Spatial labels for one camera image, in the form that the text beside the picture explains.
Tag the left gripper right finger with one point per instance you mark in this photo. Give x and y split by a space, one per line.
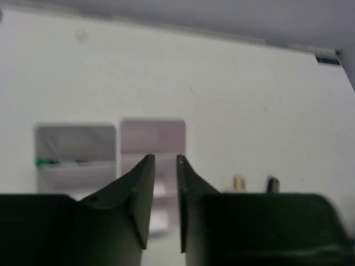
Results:
191 191

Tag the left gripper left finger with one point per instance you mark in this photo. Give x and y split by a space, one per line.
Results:
115 219

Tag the purple highlighter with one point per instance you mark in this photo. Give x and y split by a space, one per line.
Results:
273 185

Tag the right white organizer box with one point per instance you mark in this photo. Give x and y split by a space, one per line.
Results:
165 139

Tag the white organizer box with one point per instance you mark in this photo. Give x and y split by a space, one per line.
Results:
165 139
93 146

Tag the left white organizer box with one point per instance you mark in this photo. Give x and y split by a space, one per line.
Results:
93 146

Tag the green pen in organizer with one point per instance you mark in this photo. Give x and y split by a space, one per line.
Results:
45 162

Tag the right corner label sticker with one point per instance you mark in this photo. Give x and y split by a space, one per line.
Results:
328 59

